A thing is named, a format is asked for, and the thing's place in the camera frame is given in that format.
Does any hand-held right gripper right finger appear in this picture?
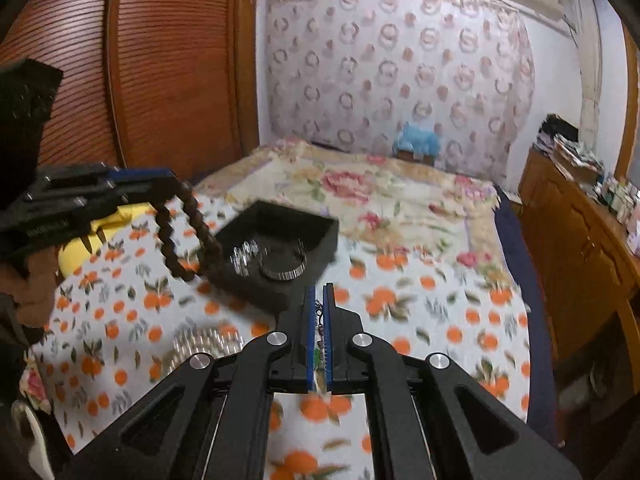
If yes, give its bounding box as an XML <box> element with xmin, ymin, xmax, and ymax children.
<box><xmin>323</xmin><ymin>283</ymin><xmax>583</xmax><ymax>480</ymax></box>

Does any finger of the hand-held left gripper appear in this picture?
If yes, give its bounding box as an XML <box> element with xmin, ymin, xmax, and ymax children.
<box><xmin>30</xmin><ymin>161</ymin><xmax>180</xmax><ymax>197</ymax></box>
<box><xmin>20</xmin><ymin>187</ymin><xmax>157</xmax><ymax>227</ymax></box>

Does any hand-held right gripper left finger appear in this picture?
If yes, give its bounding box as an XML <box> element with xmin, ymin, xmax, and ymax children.
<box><xmin>65</xmin><ymin>286</ymin><xmax>317</xmax><ymax>480</ymax></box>

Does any brown bead bracelet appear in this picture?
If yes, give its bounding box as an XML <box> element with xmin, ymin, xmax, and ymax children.
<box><xmin>156</xmin><ymin>180</ymin><xmax>226</xmax><ymax>281</ymax></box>

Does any black jewelry box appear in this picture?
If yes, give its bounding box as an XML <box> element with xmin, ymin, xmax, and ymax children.
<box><xmin>202</xmin><ymin>200</ymin><xmax>341</xmax><ymax>313</ymax></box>

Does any yellow plush toy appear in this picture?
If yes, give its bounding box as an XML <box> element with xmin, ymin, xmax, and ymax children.
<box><xmin>57</xmin><ymin>204</ymin><xmax>156</xmax><ymax>279</ymax></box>

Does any silver metal bangle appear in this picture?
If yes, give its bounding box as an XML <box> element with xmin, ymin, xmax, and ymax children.
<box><xmin>259</xmin><ymin>242</ymin><xmax>307</xmax><ymax>281</ymax></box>

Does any brown cloth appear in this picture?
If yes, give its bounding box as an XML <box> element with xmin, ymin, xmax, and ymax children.
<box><xmin>0</xmin><ymin>245</ymin><xmax>63</xmax><ymax>328</ymax></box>

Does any wooden slatted wardrobe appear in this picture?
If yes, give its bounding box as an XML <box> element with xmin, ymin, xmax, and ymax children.
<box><xmin>0</xmin><ymin>0</ymin><xmax>261</xmax><ymax>186</ymax></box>

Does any orange fruit print cloth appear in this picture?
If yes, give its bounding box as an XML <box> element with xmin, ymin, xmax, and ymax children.
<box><xmin>30</xmin><ymin>192</ymin><xmax>532</xmax><ymax>480</ymax></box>

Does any floral blanket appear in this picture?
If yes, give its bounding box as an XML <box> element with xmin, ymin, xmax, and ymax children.
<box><xmin>192</xmin><ymin>137</ymin><xmax>501</xmax><ymax>271</ymax></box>

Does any cardboard box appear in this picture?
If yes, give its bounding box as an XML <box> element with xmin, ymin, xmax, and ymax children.
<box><xmin>394</xmin><ymin>149</ymin><xmax>436</xmax><ymax>167</ymax></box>

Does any blue plastic bag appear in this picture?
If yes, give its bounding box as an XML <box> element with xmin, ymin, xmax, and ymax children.
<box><xmin>395</xmin><ymin>121</ymin><xmax>441</xmax><ymax>157</ymax></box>

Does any dark blue bedsheet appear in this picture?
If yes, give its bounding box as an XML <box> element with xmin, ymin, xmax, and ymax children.
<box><xmin>492</xmin><ymin>185</ymin><xmax>558</xmax><ymax>446</ymax></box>

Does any wooden cabinet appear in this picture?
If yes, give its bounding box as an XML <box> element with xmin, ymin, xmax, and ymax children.
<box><xmin>517</xmin><ymin>147</ymin><xmax>640</xmax><ymax>361</ymax></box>

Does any circle pattern curtain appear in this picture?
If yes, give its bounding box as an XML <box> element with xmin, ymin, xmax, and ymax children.
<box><xmin>262</xmin><ymin>0</ymin><xmax>536</xmax><ymax>186</ymax></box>

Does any pile of folded clothes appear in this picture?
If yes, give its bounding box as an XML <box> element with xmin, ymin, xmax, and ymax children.
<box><xmin>532</xmin><ymin>114</ymin><xmax>606</xmax><ymax>182</ymax></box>

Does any group of bottles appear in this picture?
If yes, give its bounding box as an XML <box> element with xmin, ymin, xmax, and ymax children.
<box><xmin>595</xmin><ymin>170</ymin><xmax>640</xmax><ymax>226</ymax></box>

